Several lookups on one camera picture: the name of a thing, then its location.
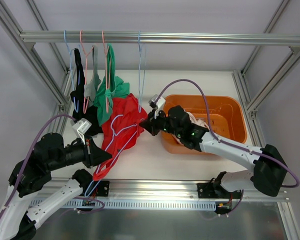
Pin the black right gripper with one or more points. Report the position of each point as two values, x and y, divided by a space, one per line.
156 124

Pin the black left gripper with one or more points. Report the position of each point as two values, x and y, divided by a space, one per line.
89 155

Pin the blue wire hanger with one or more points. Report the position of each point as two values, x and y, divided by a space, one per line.
119 133
141 70
70 52

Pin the red tank top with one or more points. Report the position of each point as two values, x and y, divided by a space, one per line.
129 106

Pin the white tank top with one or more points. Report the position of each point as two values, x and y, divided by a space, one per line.
197 122

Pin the green tank top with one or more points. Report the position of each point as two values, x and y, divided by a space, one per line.
117 89

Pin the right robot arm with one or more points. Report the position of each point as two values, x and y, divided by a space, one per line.
265 169

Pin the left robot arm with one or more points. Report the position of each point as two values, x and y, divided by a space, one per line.
19 221

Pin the black tank top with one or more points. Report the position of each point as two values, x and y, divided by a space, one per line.
77 97

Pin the grey tank top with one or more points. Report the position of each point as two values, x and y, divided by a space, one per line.
91 88

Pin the orange plastic bin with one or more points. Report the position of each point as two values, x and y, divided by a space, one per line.
226 115

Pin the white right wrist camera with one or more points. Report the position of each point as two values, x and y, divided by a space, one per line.
157 104

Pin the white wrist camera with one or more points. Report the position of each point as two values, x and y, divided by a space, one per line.
80 127
157 104

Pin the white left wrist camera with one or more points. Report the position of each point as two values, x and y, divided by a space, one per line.
80 127

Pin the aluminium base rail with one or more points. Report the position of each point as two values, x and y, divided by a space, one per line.
129 189

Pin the white slotted cable duct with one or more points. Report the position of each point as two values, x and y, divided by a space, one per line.
142 204

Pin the aluminium frame post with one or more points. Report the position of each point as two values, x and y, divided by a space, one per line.
12 28
272 77

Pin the right aluminium frame post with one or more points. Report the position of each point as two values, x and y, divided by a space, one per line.
272 77

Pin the aluminium hanging rail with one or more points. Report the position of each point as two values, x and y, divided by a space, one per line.
122 37

